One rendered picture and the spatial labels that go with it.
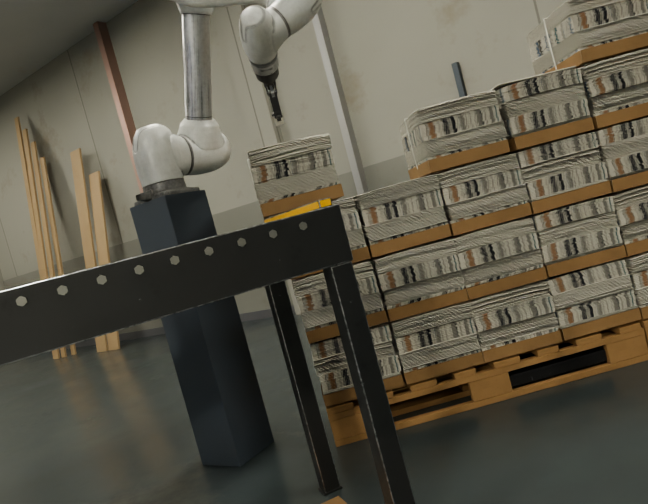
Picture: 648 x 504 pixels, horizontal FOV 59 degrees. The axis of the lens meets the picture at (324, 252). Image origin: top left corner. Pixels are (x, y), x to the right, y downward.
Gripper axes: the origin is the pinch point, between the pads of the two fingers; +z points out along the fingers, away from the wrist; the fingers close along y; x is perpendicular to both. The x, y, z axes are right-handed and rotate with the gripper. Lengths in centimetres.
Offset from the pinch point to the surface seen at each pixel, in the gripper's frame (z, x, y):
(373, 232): 19, 21, 47
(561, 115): 9, 95, 27
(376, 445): -33, 1, 118
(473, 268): 29, 52, 65
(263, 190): 9.0, -11.3, 25.6
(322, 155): 5.9, 11.2, 20.0
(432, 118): 5, 51, 18
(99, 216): 383, -211, -222
